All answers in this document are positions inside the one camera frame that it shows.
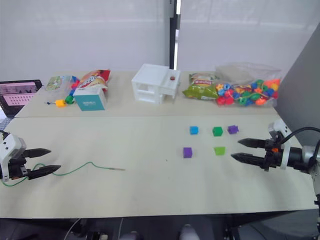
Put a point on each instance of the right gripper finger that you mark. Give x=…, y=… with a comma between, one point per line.
x=250, y=158
x=253, y=143

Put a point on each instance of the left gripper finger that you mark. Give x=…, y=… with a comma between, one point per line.
x=37, y=152
x=43, y=172

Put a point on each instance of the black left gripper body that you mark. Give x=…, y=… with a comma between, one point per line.
x=18, y=167

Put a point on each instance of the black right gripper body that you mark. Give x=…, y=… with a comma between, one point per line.
x=273, y=156

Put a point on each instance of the light green triangular block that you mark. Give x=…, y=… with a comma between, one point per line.
x=219, y=151

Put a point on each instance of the blue star-shaped block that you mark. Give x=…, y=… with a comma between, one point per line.
x=194, y=130

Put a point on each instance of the green lace with grey tip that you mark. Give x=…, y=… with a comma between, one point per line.
x=117, y=169

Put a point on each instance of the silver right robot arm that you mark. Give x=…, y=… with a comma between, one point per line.
x=306, y=156

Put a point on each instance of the thin blue lace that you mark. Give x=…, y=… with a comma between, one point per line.
x=48, y=102

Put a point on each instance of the clear bag of coloured beads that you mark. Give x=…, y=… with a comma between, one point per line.
x=247, y=92

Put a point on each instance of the dark green block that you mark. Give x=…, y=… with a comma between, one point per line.
x=217, y=131

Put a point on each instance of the yellow bead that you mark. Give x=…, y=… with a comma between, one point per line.
x=60, y=103

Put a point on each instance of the black laptop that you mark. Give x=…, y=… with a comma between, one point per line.
x=17, y=95

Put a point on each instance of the green bead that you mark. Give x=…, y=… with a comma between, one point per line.
x=69, y=99

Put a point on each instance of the purple cube block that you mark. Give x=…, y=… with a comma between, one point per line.
x=187, y=152

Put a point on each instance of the blue bead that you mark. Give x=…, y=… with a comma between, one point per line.
x=72, y=93

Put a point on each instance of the clear bag with printed card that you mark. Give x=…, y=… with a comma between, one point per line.
x=57, y=83

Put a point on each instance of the grey partition panel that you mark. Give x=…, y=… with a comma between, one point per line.
x=302, y=87

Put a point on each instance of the teal cardboard box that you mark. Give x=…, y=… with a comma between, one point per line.
x=91, y=101

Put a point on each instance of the green chips bag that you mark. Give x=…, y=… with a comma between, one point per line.
x=200, y=88

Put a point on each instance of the red chips bag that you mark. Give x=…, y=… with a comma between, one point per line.
x=93, y=78

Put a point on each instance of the red round button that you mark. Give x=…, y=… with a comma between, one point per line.
x=172, y=78

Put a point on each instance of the white miniature cabinet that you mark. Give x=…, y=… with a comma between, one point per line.
x=147, y=85

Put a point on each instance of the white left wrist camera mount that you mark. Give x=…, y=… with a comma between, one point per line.
x=11, y=146

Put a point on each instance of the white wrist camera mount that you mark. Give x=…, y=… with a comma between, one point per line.
x=278, y=128
x=11, y=146

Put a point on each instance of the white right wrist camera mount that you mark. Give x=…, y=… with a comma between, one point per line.
x=278, y=128

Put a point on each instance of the black window post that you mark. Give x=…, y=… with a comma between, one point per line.
x=173, y=35

